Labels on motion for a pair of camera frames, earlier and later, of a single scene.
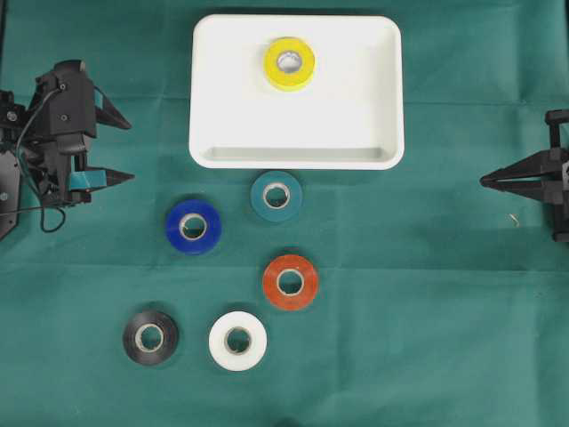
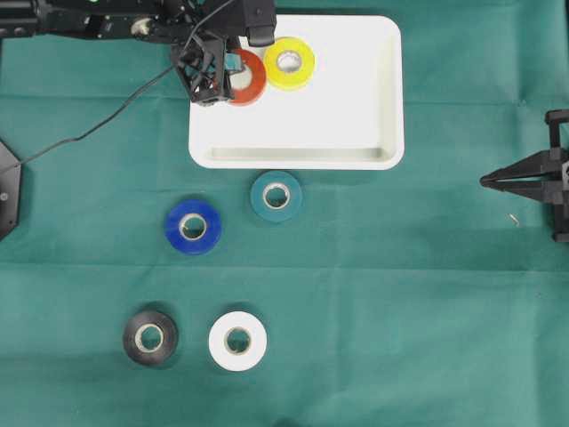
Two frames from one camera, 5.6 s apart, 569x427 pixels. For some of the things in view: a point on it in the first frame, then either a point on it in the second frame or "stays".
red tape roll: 276,295 to 259,77
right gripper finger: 538,166 stays
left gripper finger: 88,180 to 234,56
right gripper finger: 529,184 stays
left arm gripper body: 52,164 to 201,61
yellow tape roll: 289,79 stays
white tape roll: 258,346 stays
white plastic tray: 349,116 stays
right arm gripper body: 559,132 stays
